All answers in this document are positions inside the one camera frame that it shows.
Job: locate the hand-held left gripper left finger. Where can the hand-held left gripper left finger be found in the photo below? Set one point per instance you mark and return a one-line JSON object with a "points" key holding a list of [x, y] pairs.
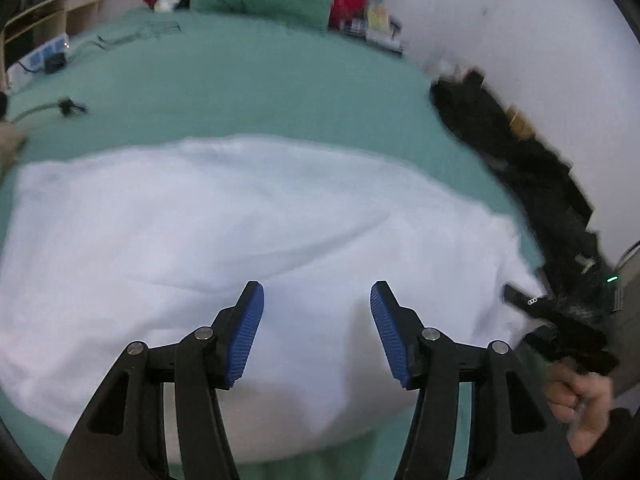
{"points": [[245, 335]]}

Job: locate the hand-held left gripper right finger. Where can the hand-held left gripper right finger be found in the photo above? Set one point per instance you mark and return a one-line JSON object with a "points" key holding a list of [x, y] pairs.
{"points": [[387, 335]]}

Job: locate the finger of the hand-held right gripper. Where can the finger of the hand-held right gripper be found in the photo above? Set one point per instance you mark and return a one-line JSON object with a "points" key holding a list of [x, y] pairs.
{"points": [[540, 346], [525, 300]]}

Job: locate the white hooded jacket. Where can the white hooded jacket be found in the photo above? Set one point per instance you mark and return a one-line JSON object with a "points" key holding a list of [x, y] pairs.
{"points": [[240, 250]]}

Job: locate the person's right forearm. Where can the person's right forearm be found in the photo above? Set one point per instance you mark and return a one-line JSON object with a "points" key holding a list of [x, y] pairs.
{"points": [[612, 450]]}

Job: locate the person's right hand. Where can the person's right hand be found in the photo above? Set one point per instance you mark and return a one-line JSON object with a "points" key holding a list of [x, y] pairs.
{"points": [[585, 405]]}

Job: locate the black jacket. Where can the black jacket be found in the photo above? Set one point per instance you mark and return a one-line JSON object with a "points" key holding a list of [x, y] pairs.
{"points": [[540, 185]]}

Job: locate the black pants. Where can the black pants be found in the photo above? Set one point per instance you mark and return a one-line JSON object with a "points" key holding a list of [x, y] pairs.
{"points": [[465, 110]]}

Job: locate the bed with green sheet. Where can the bed with green sheet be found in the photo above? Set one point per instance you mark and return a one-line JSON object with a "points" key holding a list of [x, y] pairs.
{"points": [[250, 85]]}

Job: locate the khaki pants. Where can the khaki pants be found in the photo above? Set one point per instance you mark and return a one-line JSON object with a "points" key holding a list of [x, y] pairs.
{"points": [[10, 150]]}

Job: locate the black charger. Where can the black charger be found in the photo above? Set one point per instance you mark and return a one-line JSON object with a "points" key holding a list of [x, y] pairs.
{"points": [[56, 63]]}

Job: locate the white power strip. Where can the white power strip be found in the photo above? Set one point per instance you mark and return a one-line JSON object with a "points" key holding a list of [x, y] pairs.
{"points": [[40, 55]]}

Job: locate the wooden shelf unit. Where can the wooden shelf unit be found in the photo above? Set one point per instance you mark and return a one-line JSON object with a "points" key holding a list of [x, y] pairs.
{"points": [[50, 10]]}

